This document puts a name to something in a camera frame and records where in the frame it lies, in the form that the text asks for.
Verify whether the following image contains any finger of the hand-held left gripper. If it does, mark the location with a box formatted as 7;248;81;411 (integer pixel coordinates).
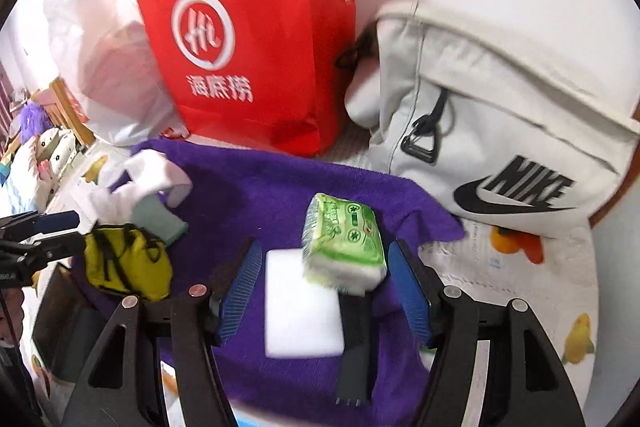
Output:
0;231;93;280
0;209;82;242

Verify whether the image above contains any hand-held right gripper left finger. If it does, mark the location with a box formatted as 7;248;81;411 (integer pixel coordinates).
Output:
60;238;263;427

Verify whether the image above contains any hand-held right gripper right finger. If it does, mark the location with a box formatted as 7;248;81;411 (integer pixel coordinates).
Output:
387;238;586;427

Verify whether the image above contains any white sponge block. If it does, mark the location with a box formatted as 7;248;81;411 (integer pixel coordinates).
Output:
264;248;347;359

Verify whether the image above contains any green pocket tissue packet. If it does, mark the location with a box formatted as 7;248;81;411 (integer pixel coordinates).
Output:
301;193;388;295

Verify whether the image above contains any yellow mesh pouch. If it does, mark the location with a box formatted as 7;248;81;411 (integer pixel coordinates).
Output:
82;227;173;303

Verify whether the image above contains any purple towel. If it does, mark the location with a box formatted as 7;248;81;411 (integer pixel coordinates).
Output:
70;139;466;427

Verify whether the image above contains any pale green soft pad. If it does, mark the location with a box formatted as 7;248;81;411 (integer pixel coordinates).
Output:
131;194;190;250

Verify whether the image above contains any white and grey sock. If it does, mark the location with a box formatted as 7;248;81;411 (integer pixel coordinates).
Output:
87;152;193;228

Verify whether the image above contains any black spotted white plush toy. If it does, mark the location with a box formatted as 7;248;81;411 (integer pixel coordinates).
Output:
25;127;81;188

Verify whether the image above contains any black flat strip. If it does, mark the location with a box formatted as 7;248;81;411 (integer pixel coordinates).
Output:
335;289;376;407

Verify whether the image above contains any wooden bed headboard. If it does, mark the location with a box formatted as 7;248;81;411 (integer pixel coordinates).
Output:
47;77;96;145

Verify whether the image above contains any purple fluffy cushion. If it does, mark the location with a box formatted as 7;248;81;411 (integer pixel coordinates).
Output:
10;102;51;138

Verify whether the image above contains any white plastic shopping bag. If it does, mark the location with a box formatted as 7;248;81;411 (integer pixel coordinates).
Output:
42;0;188;148

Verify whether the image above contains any grey fabric waist bag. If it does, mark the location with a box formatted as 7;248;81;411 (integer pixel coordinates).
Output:
345;0;640;240

